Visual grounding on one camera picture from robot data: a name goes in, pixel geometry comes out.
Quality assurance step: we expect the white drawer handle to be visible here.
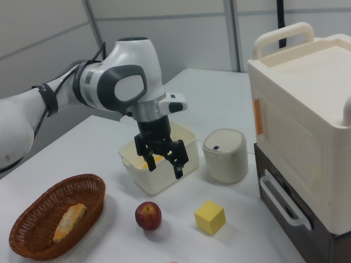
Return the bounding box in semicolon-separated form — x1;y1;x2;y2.
259;175;313;231

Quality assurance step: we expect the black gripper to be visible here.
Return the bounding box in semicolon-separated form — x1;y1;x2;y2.
133;114;190;181

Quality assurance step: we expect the yellow cube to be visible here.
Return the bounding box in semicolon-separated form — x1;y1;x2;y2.
194;199;227;236

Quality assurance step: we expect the cream plastic cabinet with handles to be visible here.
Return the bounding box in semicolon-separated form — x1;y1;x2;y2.
248;21;351;235

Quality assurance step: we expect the dark brown drawer box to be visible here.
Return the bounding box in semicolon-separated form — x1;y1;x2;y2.
253;142;351;263

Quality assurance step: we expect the small cream lidded trash can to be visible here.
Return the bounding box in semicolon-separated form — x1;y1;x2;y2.
202;128;249;184

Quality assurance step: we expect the yellow toy banana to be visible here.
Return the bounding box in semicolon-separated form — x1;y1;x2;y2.
141;155;167;170

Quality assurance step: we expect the bread pastry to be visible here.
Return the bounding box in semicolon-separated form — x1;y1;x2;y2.
53;203;88;244

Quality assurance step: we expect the red toy apple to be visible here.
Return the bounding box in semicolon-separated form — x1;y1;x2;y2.
134;201;162;231

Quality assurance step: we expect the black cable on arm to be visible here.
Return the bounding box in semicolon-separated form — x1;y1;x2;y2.
32;41;108;138

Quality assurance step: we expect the black background pole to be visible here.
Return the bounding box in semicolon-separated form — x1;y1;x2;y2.
275;0;288;49

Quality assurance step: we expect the brown wicker basket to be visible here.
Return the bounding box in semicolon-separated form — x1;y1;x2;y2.
8;173;106;261

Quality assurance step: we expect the white open plastic bin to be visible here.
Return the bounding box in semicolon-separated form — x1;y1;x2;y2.
117;121;200;196

